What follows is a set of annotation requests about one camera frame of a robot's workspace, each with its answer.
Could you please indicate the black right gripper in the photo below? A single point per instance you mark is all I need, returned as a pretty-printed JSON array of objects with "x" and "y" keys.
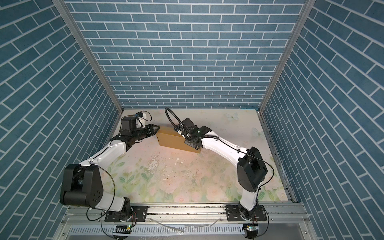
[{"x": 189, "y": 142}]

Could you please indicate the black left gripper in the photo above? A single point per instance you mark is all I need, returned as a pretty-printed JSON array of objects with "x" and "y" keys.
[{"x": 149, "y": 129}]

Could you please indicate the brown cardboard paper box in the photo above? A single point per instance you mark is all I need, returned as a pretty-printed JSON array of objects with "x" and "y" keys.
[{"x": 167, "y": 137}]

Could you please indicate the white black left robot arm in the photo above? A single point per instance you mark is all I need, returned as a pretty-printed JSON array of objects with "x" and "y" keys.
[{"x": 82, "y": 183}]

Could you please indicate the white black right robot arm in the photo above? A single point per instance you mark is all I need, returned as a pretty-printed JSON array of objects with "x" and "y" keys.
[{"x": 251, "y": 168}]

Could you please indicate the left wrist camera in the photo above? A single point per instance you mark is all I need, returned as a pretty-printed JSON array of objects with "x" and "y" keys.
[{"x": 140, "y": 119}]

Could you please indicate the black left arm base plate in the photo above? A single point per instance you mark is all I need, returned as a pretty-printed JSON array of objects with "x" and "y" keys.
[{"x": 134, "y": 214}]

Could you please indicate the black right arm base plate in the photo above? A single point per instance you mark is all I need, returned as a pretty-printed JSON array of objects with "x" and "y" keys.
[{"x": 237, "y": 213}]

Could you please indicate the aluminium front rail frame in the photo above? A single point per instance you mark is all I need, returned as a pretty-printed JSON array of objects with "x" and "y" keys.
[{"x": 285, "y": 221}]

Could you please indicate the aluminium left corner post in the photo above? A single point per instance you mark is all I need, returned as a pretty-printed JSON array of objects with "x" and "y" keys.
[{"x": 77, "y": 34}]

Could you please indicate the aluminium corner post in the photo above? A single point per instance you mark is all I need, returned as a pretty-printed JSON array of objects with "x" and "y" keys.
[
  {"x": 77, "y": 34},
  {"x": 304, "y": 14}
]

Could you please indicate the aluminium right corner post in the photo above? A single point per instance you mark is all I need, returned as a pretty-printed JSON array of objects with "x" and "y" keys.
[{"x": 304, "y": 14}]

